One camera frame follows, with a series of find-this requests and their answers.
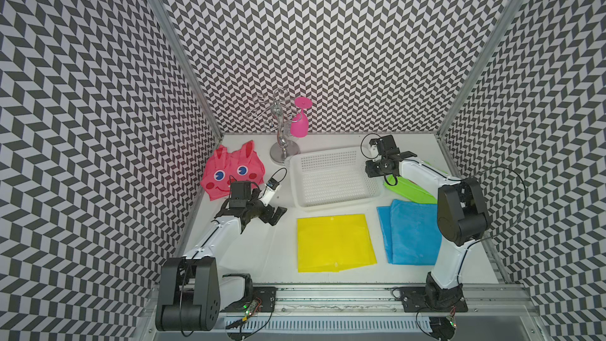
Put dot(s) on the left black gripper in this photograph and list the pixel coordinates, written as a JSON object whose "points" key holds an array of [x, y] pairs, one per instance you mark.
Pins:
{"points": [[266, 217]]}

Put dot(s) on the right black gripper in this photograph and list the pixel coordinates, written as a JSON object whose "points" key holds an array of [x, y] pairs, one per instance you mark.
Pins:
{"points": [[369, 170]]}

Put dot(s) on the white plastic basket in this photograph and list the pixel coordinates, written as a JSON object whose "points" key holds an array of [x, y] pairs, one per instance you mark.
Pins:
{"points": [[331, 178]]}

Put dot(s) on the yellow raincoat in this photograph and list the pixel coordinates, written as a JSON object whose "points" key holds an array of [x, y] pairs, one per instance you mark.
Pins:
{"points": [[334, 244]]}

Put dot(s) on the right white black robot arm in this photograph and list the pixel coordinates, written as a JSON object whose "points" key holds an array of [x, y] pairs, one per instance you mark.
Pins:
{"points": [[462, 215]]}

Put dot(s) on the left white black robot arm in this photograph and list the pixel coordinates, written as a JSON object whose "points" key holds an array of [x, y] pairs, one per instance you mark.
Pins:
{"points": [[192, 293]]}

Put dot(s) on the green frog folded raincoat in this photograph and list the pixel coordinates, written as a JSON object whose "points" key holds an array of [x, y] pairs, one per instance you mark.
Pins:
{"points": [[412, 189]]}

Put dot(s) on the pink bunny folded raincoat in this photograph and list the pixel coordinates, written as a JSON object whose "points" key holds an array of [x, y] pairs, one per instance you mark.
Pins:
{"points": [[225, 167]]}

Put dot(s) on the blue folded raincoat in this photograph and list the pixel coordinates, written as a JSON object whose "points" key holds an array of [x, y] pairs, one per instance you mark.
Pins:
{"points": [[410, 233]]}

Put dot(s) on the chrome glass holder stand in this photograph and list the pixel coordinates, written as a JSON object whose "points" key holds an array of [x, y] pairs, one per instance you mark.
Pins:
{"points": [[276, 103]]}

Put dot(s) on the pink silicone wine glass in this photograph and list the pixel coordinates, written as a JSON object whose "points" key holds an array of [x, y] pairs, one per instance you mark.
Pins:
{"points": [[299, 126]]}

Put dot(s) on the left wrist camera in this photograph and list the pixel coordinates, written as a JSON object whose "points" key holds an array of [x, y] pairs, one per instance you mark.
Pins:
{"points": [[271, 188]]}

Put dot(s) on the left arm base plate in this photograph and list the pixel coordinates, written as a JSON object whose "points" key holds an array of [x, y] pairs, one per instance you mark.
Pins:
{"points": [[263, 297]]}

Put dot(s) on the aluminium front rail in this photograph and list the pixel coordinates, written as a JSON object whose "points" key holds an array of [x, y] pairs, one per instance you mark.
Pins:
{"points": [[509, 300]]}

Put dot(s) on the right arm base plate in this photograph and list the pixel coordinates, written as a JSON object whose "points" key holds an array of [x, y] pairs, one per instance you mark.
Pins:
{"points": [[433, 299]]}

